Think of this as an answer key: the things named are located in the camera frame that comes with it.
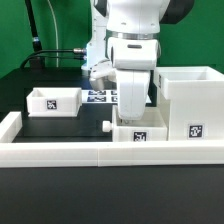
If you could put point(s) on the white front drawer tray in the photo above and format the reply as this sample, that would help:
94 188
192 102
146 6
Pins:
151 127

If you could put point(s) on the white drawer tray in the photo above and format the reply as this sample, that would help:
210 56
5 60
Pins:
54 102
151 127

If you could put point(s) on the white drawer cabinet box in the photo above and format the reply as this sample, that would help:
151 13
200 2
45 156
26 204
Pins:
191 102

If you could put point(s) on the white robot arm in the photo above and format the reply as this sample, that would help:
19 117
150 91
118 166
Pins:
124 46

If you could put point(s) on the white rear drawer tray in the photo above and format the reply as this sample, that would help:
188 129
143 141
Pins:
54 102

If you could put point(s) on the white marker sheet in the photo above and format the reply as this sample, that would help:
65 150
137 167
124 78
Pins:
99 97

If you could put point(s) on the white U-shaped fence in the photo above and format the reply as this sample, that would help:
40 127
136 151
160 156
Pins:
99 154

